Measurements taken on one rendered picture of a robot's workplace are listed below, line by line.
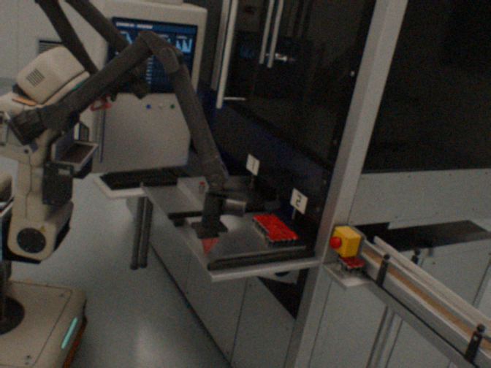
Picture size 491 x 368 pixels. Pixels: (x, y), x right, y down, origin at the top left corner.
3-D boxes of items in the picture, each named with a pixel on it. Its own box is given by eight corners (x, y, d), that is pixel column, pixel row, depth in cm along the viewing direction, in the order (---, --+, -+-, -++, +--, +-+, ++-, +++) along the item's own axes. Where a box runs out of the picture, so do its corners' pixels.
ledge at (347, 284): (354, 264, 181) (354, 260, 181) (378, 285, 171) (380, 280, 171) (321, 269, 175) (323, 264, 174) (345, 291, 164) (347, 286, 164)
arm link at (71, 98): (160, 21, 154) (150, 17, 145) (188, 58, 156) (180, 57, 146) (51, 112, 163) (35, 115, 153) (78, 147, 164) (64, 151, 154)
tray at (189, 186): (248, 182, 230) (250, 175, 229) (279, 208, 210) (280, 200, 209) (177, 185, 214) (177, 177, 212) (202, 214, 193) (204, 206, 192)
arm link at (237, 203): (215, 169, 161) (210, 174, 152) (251, 176, 160) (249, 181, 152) (208, 206, 163) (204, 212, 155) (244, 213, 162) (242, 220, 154)
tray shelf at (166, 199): (242, 182, 235) (243, 177, 234) (336, 263, 180) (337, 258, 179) (139, 186, 211) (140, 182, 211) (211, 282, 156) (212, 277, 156)
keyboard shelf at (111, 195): (174, 168, 259) (174, 163, 258) (202, 190, 239) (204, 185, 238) (85, 175, 232) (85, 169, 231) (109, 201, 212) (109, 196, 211)
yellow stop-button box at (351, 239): (346, 244, 173) (351, 225, 170) (360, 255, 167) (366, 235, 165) (328, 246, 169) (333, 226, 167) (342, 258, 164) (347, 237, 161)
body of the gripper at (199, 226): (228, 234, 161) (231, 212, 159) (198, 237, 156) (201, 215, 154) (218, 224, 167) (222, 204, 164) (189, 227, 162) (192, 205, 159)
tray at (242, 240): (266, 220, 198) (268, 212, 197) (303, 255, 178) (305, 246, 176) (183, 226, 182) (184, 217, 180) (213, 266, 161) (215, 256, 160)
